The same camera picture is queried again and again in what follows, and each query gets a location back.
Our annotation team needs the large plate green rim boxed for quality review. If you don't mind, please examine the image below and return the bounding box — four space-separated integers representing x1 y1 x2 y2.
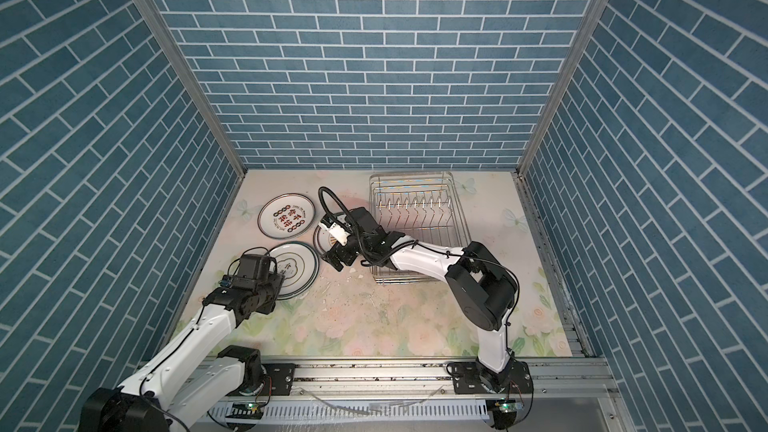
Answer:
257 193 316 239

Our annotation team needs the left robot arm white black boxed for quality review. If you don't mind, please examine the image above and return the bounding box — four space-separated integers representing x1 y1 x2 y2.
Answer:
78 253 284 431

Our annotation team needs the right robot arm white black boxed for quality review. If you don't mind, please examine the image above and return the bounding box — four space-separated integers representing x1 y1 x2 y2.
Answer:
318 186 520 393

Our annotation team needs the left green circuit board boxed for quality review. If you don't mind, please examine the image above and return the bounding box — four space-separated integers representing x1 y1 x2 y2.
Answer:
226 402 264 423

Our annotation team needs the green circuit board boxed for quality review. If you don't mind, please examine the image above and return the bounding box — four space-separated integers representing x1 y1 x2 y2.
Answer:
490 399 524 417
226 402 264 423

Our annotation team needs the right green circuit board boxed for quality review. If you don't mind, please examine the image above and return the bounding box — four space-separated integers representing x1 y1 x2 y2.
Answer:
490 399 524 417

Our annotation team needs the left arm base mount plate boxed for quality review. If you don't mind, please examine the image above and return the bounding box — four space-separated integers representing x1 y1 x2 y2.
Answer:
260 363 296 397

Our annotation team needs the metal wire dish rack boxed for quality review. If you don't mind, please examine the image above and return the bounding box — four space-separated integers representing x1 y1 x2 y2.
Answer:
369 171 471 249

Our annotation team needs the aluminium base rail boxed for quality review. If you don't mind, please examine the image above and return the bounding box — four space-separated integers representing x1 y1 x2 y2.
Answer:
262 357 619 401

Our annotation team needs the white slotted cable duct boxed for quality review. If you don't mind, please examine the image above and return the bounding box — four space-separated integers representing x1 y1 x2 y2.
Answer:
210 400 490 425

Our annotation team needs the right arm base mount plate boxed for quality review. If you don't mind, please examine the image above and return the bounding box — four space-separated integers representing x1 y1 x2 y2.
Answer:
446 360 534 394

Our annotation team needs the left aluminium corner post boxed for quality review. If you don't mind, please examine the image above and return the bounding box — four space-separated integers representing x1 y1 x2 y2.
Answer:
132 0 247 180

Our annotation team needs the aluminium corner post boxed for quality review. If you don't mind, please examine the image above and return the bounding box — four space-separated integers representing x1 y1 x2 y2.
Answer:
517 0 609 176
132 0 247 180

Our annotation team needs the right aluminium corner post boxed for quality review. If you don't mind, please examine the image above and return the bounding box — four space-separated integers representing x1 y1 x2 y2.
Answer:
517 0 609 176

